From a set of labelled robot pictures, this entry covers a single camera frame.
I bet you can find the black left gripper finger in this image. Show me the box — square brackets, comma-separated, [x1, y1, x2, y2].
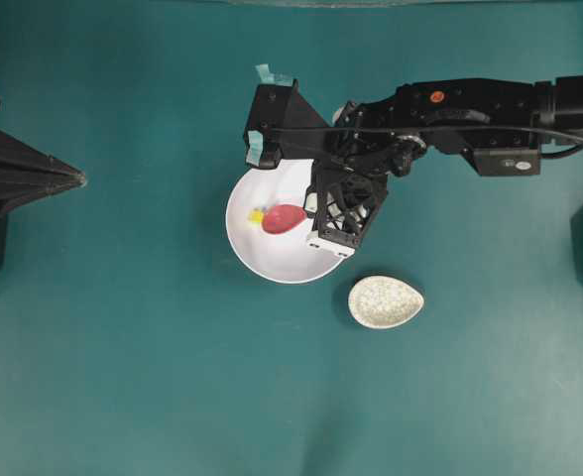
[0, 171, 86, 217]
[0, 130, 84, 178]

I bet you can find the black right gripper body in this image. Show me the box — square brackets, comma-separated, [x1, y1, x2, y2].
[304, 161, 388, 258]

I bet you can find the pink plastic spoon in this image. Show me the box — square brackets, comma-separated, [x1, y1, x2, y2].
[261, 203, 310, 235]

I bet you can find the yellow hexagonal prism block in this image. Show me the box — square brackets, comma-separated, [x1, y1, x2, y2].
[248, 209, 266, 226]

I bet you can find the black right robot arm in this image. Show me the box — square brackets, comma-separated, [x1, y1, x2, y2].
[304, 76, 583, 258]

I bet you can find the white round bowl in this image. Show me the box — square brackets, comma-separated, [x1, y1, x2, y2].
[226, 160, 343, 284]

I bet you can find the speckled egg-shaped spoon rest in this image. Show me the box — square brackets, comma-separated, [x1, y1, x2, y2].
[347, 276, 424, 330]

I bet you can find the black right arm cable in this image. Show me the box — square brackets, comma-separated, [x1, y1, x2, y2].
[261, 123, 583, 160]

